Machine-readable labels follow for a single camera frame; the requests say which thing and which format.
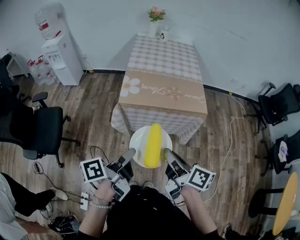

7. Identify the long white cable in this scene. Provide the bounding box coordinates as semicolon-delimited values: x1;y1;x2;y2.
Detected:
202;92;247;203

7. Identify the yellow corn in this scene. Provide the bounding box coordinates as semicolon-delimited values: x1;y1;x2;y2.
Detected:
144;123;163;169

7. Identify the white power strip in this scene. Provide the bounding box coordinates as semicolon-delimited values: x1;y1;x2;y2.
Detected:
80;192;91;210

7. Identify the checked beige tablecloth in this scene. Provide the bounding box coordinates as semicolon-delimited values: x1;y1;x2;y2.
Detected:
110;32;209;145

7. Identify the person's left forearm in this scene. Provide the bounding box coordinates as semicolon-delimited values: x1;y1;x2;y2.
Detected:
78;201;113;235

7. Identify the white crumpled cloth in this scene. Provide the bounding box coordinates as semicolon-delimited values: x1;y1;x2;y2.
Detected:
277;140;289;163

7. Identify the clear water jug red cap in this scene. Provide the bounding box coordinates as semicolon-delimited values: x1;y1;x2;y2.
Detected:
38;70;57;86
27;59;40;82
35;55;51;75

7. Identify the pink flower bouquet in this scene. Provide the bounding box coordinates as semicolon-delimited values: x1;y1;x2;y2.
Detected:
148;6;166;22

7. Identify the person's right forearm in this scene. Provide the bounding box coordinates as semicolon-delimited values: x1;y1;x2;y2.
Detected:
181;186;218;235

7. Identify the person's black clothing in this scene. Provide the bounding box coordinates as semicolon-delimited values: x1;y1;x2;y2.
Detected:
77;181;225;240

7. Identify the white bead bracelet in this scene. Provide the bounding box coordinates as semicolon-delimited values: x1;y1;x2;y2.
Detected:
90;201;113;210

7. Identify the white cartoon print canister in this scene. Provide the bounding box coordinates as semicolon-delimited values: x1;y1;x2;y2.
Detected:
159;24;171;42

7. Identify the white vase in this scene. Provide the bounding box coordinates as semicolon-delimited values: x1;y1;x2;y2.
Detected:
148;20;158;38

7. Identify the large clear water bottle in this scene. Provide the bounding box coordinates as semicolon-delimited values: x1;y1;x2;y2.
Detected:
34;2;66;40

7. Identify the black office chair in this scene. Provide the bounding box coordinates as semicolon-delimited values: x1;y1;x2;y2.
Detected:
246;82;300;135
255;130;300;176
0;91;82;169
0;53;26;104

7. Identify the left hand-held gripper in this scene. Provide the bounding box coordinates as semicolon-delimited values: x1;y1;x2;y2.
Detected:
79;147;136;203

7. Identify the white water dispenser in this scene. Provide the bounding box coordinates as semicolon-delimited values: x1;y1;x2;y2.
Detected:
41;30;84;86

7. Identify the white round plate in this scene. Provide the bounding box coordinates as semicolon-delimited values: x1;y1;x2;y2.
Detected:
129;126;173;168

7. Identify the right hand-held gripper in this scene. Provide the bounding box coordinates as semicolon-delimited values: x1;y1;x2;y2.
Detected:
163;148;216;201

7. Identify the yellow round table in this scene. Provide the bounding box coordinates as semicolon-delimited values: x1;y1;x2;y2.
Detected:
247;172;300;236

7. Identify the black power adapter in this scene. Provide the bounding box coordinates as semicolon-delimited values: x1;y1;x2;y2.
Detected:
32;161;44;174

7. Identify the person's left hand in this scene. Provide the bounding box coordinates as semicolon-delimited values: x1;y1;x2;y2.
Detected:
95;180;116;203

